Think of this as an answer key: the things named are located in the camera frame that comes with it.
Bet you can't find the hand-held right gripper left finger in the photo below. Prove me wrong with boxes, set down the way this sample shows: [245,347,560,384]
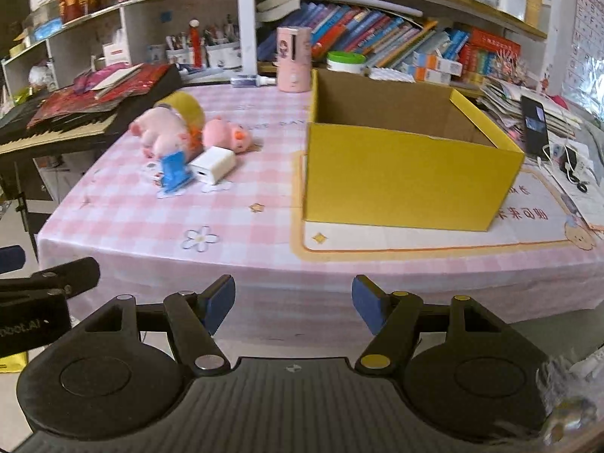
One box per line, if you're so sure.
[71,274,237,379]

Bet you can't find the pink checkered tablecloth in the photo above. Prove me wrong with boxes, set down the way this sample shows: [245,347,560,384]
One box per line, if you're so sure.
[35,79,604,341]

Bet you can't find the pink desktop appliance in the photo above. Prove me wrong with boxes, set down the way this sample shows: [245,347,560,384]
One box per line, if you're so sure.
[276,26,313,92]

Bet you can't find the white jar green lid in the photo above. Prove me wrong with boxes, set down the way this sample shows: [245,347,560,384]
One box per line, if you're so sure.
[327,51,368,76]

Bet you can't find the black electronic keyboard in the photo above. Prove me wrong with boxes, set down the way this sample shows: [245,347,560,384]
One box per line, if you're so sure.
[0,63,185,157]

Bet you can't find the white shelf unit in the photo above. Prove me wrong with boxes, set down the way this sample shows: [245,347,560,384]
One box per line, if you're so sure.
[0,0,258,96]

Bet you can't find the large white pen holder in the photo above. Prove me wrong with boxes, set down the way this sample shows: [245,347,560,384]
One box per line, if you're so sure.
[206,42,242,69]

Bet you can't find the stack of magazines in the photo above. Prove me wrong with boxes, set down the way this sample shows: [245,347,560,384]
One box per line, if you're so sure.
[476,75,587,148]

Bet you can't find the yellow cardboard box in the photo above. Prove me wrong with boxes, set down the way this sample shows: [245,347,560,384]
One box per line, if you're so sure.
[302,68,526,232]

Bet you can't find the red boxed book set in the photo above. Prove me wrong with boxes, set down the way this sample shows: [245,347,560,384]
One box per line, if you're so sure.
[459,28,522,86]

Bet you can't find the cream desk mat orange border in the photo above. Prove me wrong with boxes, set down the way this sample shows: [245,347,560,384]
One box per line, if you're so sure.
[290,151,601,263]

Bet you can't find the yellow tape roll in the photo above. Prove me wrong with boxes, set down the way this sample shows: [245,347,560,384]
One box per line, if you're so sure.
[156,91,206,139]

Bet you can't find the light grey flat board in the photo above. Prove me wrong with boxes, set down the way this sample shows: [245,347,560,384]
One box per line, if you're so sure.
[313,0,422,18]

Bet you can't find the purple plastic bag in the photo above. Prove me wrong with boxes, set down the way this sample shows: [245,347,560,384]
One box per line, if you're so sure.
[72,70,120,94]

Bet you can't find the small white pen holder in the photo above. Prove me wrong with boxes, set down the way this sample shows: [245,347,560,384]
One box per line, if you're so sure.
[165,47,195,66]

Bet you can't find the red plastic bags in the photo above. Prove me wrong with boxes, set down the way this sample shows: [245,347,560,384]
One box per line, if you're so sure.
[27,63,171,129]

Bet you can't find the blue glue tube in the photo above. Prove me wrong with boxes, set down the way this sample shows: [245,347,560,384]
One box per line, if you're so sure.
[230,75,276,88]

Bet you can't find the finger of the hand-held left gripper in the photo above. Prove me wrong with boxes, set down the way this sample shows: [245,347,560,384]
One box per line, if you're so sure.
[0,257,101,299]
[0,244,27,275]

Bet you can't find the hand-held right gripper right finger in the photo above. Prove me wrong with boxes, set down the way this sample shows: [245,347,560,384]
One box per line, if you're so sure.
[351,274,516,376]

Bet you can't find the black smartphone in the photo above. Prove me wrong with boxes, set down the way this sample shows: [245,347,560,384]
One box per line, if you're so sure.
[520,95,551,159]

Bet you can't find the white booklet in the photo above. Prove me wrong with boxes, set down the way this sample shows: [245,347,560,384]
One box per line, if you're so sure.
[92,63,143,101]

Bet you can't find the row of colourful books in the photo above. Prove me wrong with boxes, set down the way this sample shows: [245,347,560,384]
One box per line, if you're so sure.
[257,2,473,82]

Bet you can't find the white charger block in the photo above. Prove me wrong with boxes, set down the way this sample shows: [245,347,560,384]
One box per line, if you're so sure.
[189,146,236,185]

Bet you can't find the pile of small white boxes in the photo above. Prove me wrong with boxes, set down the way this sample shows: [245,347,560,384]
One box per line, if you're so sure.
[405,51,464,84]

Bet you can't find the white charging cable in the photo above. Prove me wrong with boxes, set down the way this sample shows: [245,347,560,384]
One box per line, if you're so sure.
[537,143,596,195]

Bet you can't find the light pink plush pig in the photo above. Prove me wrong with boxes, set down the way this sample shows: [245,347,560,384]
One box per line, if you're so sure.
[129,106,197,159]

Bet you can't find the small pink plush toy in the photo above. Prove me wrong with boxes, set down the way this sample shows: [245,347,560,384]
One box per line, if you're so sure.
[202,118,258,154]

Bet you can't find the black keyboard stand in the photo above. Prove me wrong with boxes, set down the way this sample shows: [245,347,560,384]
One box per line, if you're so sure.
[0,151,54,261]

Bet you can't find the wall poster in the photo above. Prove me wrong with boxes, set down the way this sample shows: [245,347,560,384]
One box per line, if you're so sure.
[561,0,604,120]

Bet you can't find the white paper bag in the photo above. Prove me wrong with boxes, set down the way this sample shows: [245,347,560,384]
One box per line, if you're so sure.
[101,42,131,67]

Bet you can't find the round tin blue band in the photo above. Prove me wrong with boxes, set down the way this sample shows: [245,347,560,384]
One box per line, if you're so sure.
[23,7,65,41]

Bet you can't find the wooden book shelf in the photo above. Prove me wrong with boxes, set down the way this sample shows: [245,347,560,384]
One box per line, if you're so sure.
[255,0,549,100]

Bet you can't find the bunch of pens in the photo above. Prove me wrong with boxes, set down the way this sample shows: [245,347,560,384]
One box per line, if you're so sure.
[165,16,239,50]

